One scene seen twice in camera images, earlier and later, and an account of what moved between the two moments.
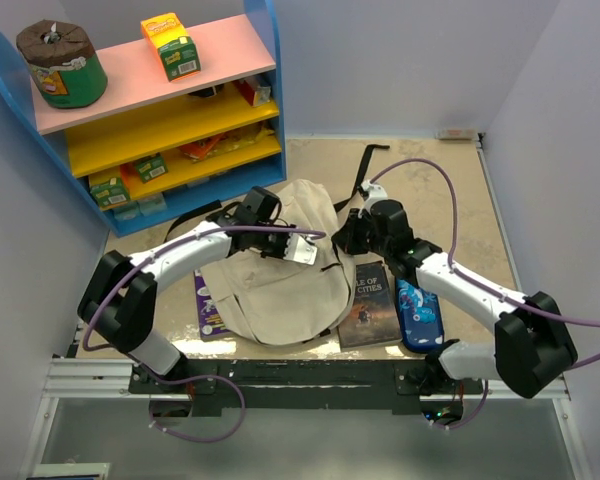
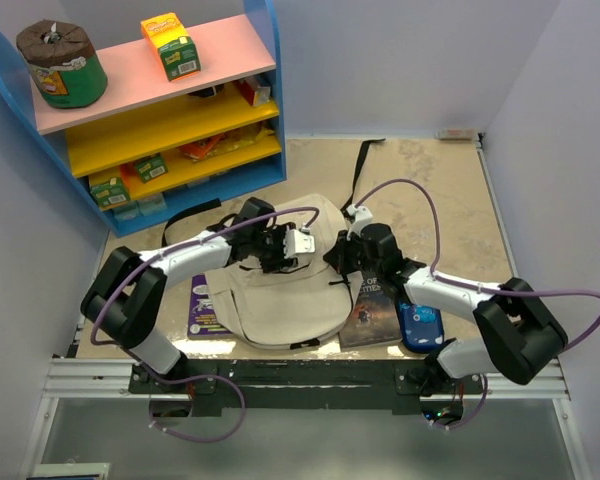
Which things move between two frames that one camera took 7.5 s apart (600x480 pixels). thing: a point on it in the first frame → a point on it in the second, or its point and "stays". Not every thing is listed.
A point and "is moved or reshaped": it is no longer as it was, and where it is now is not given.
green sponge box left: [111, 193] stays
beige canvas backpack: [281, 300] is moved or reshaped
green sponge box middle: [151, 167] stays
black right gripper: [346, 237] → [337, 256]
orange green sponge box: [176, 50] stays
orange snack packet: [199, 149] stays
